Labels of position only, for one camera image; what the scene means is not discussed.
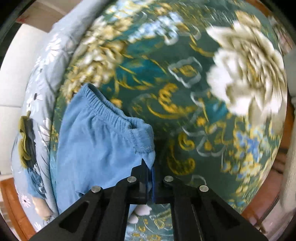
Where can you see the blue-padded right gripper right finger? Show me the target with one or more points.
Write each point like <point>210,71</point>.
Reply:
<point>198,213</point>

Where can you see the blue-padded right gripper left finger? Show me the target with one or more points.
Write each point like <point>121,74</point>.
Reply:
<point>100,214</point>

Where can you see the blue sweatpants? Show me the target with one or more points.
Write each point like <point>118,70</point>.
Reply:
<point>98,146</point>

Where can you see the beige fuzzy sweater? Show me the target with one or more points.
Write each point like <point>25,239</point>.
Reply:
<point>42,208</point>

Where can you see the blue top garment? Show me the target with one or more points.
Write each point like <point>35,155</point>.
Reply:
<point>35,183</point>

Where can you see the orange wooden headboard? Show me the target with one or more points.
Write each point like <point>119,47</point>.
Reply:
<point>266,196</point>

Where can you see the olive green knit sweater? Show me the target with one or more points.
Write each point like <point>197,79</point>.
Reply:
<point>23,151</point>

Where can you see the dark grey garment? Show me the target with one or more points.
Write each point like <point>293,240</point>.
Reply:
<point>30,143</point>

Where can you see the teal floral bed sheet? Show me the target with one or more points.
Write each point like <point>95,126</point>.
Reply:
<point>168,120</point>

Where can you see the light blue floral duvet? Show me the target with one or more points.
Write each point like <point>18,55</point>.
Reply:
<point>40,97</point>

